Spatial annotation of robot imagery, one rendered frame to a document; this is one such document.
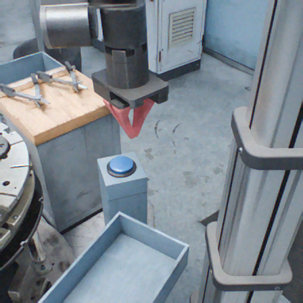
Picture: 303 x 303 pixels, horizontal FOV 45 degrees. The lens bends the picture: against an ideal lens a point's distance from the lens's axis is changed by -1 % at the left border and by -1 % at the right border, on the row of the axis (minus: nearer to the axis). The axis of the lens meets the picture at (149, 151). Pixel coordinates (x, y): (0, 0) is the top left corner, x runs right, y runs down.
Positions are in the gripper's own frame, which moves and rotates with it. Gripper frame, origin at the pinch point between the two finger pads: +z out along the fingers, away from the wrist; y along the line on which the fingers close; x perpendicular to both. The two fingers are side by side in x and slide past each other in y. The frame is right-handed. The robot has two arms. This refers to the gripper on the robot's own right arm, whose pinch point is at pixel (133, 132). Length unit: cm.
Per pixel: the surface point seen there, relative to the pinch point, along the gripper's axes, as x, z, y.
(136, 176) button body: -0.8, 7.9, 1.2
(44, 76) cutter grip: -1.3, 1.0, -29.1
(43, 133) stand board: -8.8, 4.3, -15.4
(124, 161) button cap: -0.9, 6.6, -2.1
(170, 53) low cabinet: 148, 84, -165
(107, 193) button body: -5.8, 9.4, -0.1
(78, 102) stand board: 0.9, 4.0, -20.1
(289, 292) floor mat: 68, 112, 5
